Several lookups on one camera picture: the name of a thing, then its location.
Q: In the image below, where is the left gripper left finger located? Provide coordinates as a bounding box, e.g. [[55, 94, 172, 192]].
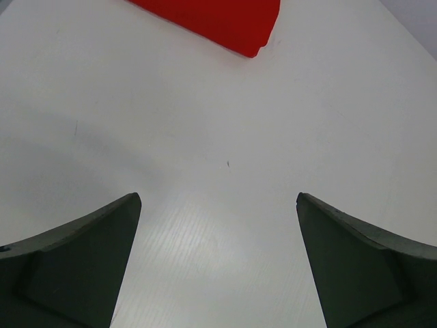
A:
[[1, 193, 141, 327]]

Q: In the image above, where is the folded red t shirt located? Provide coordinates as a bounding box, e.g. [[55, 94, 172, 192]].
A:
[[131, 0, 281, 58]]

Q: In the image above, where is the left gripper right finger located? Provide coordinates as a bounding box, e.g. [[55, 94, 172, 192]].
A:
[[296, 193, 436, 327]]

